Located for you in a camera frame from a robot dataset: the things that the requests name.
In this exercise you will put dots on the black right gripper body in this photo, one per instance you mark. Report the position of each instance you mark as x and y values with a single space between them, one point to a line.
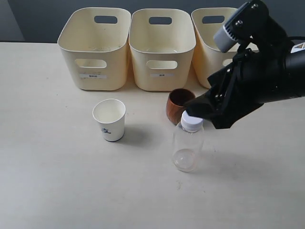
250 80

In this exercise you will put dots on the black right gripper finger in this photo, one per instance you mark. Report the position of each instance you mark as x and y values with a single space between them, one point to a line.
203 106
226 119

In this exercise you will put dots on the brown wooden cup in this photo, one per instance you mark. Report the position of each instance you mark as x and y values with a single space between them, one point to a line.
175 104

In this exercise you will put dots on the clear plastic bottle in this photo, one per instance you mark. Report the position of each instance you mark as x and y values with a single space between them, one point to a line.
187 142

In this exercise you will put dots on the white paper cup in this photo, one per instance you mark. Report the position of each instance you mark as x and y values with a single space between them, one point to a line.
110 115

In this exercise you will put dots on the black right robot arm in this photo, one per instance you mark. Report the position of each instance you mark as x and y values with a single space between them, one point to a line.
269 37

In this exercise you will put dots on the cream right storage bin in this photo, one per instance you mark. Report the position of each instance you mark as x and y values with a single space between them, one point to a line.
207 59

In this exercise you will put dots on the cream storage bin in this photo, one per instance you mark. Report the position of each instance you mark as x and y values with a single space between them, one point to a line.
94 44
207 59
162 43

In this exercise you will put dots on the cream middle storage bin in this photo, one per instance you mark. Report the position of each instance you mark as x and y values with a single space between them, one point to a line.
162 43

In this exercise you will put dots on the cream left storage bin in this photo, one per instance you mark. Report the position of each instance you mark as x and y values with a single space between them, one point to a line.
94 44

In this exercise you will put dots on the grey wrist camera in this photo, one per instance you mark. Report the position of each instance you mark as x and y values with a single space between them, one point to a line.
234 30

